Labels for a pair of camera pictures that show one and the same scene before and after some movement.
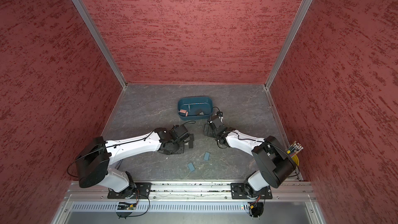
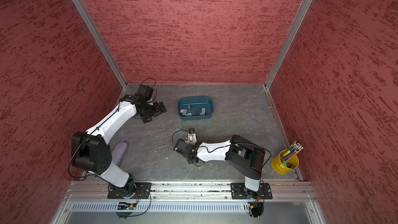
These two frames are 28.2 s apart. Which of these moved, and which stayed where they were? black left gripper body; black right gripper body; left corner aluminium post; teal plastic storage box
Moved: black right gripper body; black left gripper body
Stayed: left corner aluminium post; teal plastic storage box
